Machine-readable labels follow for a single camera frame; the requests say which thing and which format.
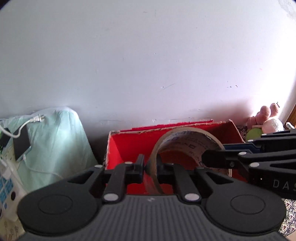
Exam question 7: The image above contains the green plush toy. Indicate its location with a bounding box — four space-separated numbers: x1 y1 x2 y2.
245 128 263 142

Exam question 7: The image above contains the red cardboard box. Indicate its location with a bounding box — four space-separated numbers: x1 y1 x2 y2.
105 119 246 195

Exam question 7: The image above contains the pink plush toy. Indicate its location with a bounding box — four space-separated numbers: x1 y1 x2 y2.
247 103 284 133

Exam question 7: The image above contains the light green pillow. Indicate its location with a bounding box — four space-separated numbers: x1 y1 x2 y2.
1 107 97 192

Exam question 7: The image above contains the black smartphone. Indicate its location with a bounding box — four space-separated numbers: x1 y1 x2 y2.
13 126 32 162

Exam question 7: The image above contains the white power strip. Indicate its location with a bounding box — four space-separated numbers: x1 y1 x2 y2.
1 158 27 222

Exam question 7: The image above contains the white charging cable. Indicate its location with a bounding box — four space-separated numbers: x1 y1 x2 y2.
0 114 64 180

